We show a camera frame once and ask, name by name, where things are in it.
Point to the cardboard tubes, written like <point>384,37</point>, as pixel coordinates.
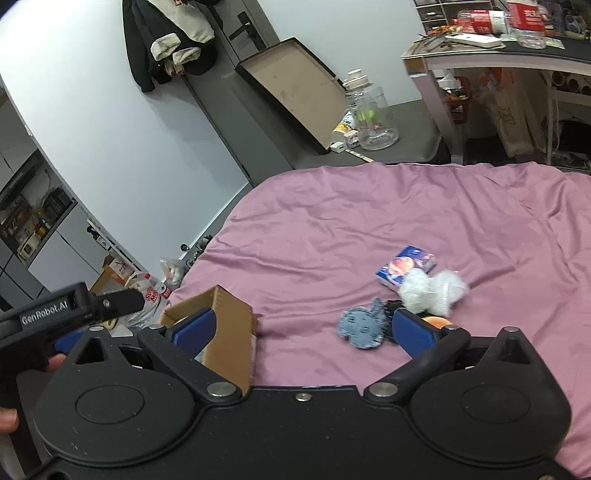
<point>570,82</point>

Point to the yellow label bottle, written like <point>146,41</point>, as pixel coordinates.
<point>344,125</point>

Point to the grey sneaker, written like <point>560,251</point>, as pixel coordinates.
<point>197,248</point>

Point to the small brown floor carton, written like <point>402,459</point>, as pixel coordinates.
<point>117,267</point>

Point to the black and beige hanging jacket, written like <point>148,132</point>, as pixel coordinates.
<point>143,41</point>

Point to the lying red label bottle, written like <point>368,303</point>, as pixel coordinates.
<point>485,21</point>

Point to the desktop drawer organizer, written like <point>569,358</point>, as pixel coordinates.
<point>443,9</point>

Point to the red bin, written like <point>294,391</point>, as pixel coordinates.
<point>457,101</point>

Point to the orange soft toy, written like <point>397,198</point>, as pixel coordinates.
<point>436,321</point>

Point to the white plastic shopping bag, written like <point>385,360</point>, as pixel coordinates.
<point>143,304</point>

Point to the grey desk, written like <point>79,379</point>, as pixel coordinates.
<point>508,53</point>

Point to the small red label water bottle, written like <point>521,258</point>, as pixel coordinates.
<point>159,287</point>

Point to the beige tote bag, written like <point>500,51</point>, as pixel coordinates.
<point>512,115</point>

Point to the pink bed sheet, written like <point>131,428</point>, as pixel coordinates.
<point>346,221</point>

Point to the grey door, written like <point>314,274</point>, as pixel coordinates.
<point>221,120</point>

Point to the blue fluffy plush toy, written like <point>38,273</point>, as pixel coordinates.
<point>362,325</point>

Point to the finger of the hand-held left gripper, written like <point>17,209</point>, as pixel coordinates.
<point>69,342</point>
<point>120,302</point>

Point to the person's left hand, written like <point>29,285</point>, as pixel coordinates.
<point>9,421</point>

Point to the white mesh bath pouf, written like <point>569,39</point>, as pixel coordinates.
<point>415,290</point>

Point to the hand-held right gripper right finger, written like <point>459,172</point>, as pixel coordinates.
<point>415,333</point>

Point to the brown cardboard box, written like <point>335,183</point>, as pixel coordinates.
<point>231,341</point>

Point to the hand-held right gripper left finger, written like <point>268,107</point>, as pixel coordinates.
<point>194,328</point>

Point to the thin white stick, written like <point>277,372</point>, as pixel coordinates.
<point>360,155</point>

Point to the blue printed tissue pack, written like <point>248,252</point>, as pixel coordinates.
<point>406,267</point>

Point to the clear plastic bag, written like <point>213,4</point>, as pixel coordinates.
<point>448,290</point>
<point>173,272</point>

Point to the clear large water jug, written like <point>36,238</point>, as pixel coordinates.
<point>374,115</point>

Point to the white remote control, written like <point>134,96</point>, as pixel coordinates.
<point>473,40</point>

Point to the storage shelf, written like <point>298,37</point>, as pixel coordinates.
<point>32,212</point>

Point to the black flat box lid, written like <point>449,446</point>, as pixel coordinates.
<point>286,87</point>

